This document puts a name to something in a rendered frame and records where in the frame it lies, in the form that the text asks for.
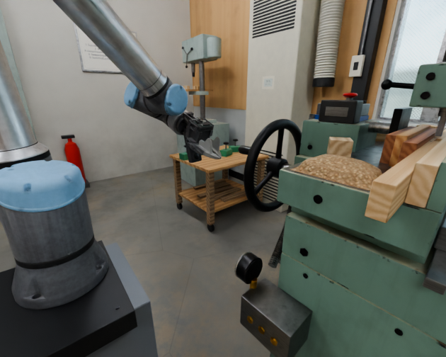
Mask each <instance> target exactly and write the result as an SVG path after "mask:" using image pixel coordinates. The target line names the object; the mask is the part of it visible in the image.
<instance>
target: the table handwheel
mask: <svg viewBox="0 0 446 357"><path fill-rule="evenodd" d="M285 129H286V130H289V131H290V132H291V133H292V136H293V138H294V140H295V145H296V156H297V155H299V154H300V153H299V150H300V144H301V138H302V132H301V130H300V129H299V127H298V126H297V125H296V124H295V123H294V122H292V121H291V120H288V119H279V120H275V121H273V122H271V123H269V124H268V125H266V126H265V127H264V128H263V129H262V130H261V131H260V132H259V134H258V135H257V137H256V138H255V140H254V141H253V144H252V145H251V148H250V150H249V152H248V156H247V158H246V163H245V167H244V190H245V193H246V197H247V199H248V201H249V203H250V204H251V205H252V206H253V207H254V208H255V209H257V210H259V211H261V212H270V211H273V210H276V209H278V208H279V207H280V206H281V205H283V204H284V203H281V202H280V201H277V199H275V200H274V201H272V202H270V203H263V202H261V201H260V200H259V199H258V197H257V194H258V193H259V191H260V190H261V189H262V188H263V187H264V185H266V184H267V182H269V180H271V178H272V177H273V176H274V177H277V178H279V173H280V170H281V169H284V168H286V167H289V166H291V164H288V162H287V160H286V159H282V158H281V157H282V141H283V136H284V130H285ZM277 130H278V143H277V149H276V155H275V157H271V158H270V159H269V160H268V162H267V164H266V171H267V175H266V176H265V178H264V179H263V180H262V181H261V182H260V183H259V184H258V185H257V186H256V187H255V188H254V171H255V167H256V162H257V159H258V155H259V154H260V151H261V149H262V147H263V145H264V144H265V142H266V140H267V139H268V138H269V137H270V136H271V135H272V134H273V133H274V132H275V131H277Z"/></svg>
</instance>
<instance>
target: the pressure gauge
mask: <svg viewBox="0 0 446 357"><path fill-rule="evenodd" d="M262 267H263V262H262V260H261V259H260V258H259V257H257V256H256V255H255V254H253V253H252V252H250V251H248V252H246V253H245V254H243V255H242V256H241V257H240V258H239V260H238V261H237V263H236V266H235V270H234V272H235V276H236V277H237V278H239V279H241V280H242V281H243V282H245V283H246V284H250V288H249V289H251V288H253V289H255V288H257V280H258V279H257V277H258V276H259V275H260V273H261V270H262Z"/></svg>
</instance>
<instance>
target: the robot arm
mask: <svg viewBox="0 0 446 357"><path fill-rule="evenodd" d="M53 1H54V2H55V3H56V5H58V7H60V8H61V9H62V10H63V12H64V13H65V14H66V15H67V16H68V17H69V18H70V19H71V20H72V21H73V22H74V23H75V24H76V25H77V26H78V27H79V28H80V29H81V30H82V31H83V32H84V33H85V34H86V35H87V37H88V38H89V39H90V40H91V41H92V42H93V43H94V44H95V45H96V46H97V47H98V48H99V49H100V50H101V51H102V52H103V53H104V54H105V55H106V56H107V57H108V58H109V59H110V61H111V62H112V63H113V64H114V65H115V66H116V67H117V68H118V69H119V70H120V71H121V72H122V73H123V74H124V75H125V76H126V77H127V78H128V79H129V80H130V81H131V82H130V83H129V84H128V85H127V88H126V90H125V95H124V102H125V104H126V105H127V106H129V107H130V108H133V109H135V110H137V111H139V112H142V113H144V114H146V115H149V116H151V117H153V118H156V119H157V120H160V121H162V122H163V123H165V124H166V125H167V126H168V127H170V128H171V129H172V130H173V131H174V132H175V133H176V134H177V135H183V136H184V140H185V146H186V150H187V154H188V161H189V162H190V163H194V162H199V161H201V160H202V157H201V155H204V156H206V157H209V158H212V159H221V158H222V155H221V152H220V150H219V148H220V139H219V138H218V137H216V138H215V139H214V140H213V139H210V136H212V133H213V128H214V125H213V124H212V123H211V122H209V121H208V120H206V119H205V118H204V119H202V118H195V117H194V116H193V115H194V113H193V112H188V111H187V110H186V107H187V105H188V95H187V92H186V90H185V89H184V88H183V87H182V86H181V85H179V84H173V83H172V81H171V80H170V79H169V78H168V77H167V75H166V74H165V73H163V72H162V70H161V69H160V68H159V66H158V65H157V64H156V62H155V61H154V60H153V59H152V58H151V56H150V55H149V54H148V52H147V51H146V50H145V49H144V48H143V47H142V45H141V44H140V43H139V41H138V40H137V39H136V37H135V36H134V35H133V34H132V33H131V31H130V30H129V29H128V27H127V26H126V25H125V24H124V23H123V22H122V20H121V19H120V17H119V16H118V15H117V14H116V12H115V11H114V10H113V9H112V7H111V6H110V5H109V3H108V2H107V1H106V0H53ZM0 221H1V223H2V225H3V227H4V230H5V233H6V236H7V238H8V242H9V244H10V247H11V251H12V253H13V257H14V259H15V261H16V268H15V272H14V276H13V282H12V286H11V289H12V293H13V297H14V299H15V301H16V303H17V304H18V305H20V306H21V307H24V308H27V309H31V310H43V309H48V308H52V307H57V306H60V305H64V304H66V303H68V302H71V301H73V300H75V299H77V298H79V297H81V296H82V295H85V294H86V293H87V292H89V291H90V290H92V289H93V288H94V287H96V286H97V285H98V284H99V283H100V282H101V280H102V279H103V278H104V276H105V274H106V273H107V270H108V257H107V255H106V253H105V251H104V250H103V248H102V247H101V246H100V244H99V243H98V242H97V241H96V240H95V237H94V233H93V227H92V222H91V216H90V211H89V207H88V200H87V196H86V189H85V181H84V178H83V177H82V175H81V171H80V169H79V167H77V166H76V165H75V164H73V163H70V162H67V161H59V160H52V156H51V154H50V151H49V148H48V147H47V146H45V145H43V144H41V143H39V142H38V141H37V140H36V139H35V136H34V134H33V130H32V127H31V126H30V122H29V119H28V116H27V114H26V111H25V108H24V106H23V102H22V100H21V97H20V94H19V92H18V88H17V86H16V83H15V80H14V78H13V75H12V72H11V68H10V67H9V64H8V60H7V58H6V55H5V52H4V49H3V47H2V44H1V41H0Z"/></svg>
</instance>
